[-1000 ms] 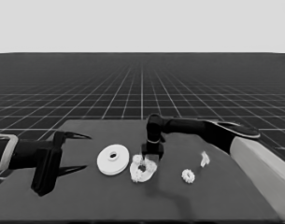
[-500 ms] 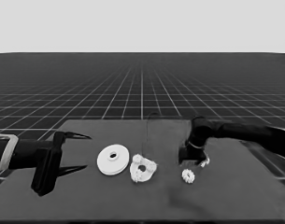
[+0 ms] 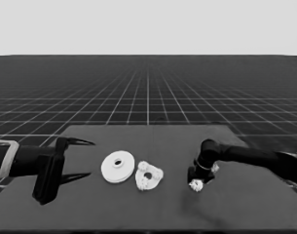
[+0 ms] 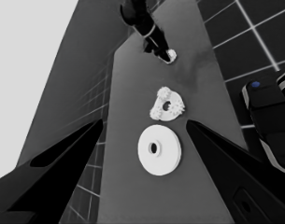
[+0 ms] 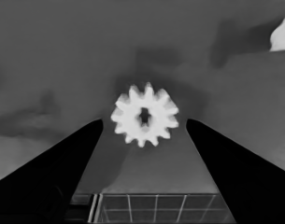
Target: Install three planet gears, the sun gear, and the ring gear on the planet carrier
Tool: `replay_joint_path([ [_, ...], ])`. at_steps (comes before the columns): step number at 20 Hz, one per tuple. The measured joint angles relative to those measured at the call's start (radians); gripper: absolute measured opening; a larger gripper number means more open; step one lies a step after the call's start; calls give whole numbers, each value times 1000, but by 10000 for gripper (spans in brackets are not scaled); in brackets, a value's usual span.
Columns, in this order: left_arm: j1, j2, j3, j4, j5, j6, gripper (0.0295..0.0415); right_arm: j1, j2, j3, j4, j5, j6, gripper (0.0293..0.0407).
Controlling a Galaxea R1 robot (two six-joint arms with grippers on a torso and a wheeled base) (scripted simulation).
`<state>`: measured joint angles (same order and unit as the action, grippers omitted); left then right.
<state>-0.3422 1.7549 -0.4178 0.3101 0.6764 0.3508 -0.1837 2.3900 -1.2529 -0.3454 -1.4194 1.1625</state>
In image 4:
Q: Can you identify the small white toothed gear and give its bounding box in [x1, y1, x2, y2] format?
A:
[156, 86, 172, 100]
[149, 106, 162, 121]
[166, 49, 178, 62]
[172, 98, 186, 115]

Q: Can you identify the white round carrier with pins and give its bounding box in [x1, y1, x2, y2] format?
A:
[150, 89, 185, 122]

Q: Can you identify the dark robot body block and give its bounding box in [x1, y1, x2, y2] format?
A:
[240, 66, 285, 175]

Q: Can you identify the large thick white disc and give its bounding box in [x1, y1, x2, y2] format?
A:
[136, 124, 182, 176]

